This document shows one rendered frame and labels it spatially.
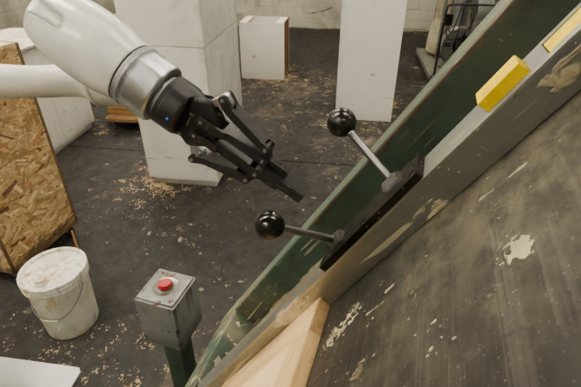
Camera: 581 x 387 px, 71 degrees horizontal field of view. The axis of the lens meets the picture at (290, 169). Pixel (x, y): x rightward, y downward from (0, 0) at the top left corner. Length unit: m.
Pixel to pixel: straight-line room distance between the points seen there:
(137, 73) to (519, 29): 0.51
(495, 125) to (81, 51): 0.49
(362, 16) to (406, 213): 3.67
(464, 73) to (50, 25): 0.57
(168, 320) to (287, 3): 7.83
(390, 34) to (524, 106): 3.73
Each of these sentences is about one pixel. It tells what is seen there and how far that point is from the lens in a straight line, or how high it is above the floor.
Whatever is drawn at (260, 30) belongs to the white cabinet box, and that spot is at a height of 0.63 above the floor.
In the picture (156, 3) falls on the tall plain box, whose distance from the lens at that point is 2.85.
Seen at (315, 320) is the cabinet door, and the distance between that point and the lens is 0.58.
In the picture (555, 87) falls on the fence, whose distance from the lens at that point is 0.43.
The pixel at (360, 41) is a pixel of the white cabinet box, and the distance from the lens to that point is 4.14.
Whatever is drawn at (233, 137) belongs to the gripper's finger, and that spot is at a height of 1.51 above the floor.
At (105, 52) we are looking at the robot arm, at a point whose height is 1.62.
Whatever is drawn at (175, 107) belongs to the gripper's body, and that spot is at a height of 1.55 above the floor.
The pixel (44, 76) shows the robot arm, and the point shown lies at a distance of 0.80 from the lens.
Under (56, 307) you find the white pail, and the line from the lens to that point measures 2.28.
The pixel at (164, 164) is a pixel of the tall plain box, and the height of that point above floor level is 0.19.
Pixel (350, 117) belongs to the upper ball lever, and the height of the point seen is 1.56.
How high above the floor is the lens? 1.76
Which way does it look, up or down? 31 degrees down
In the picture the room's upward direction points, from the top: straight up
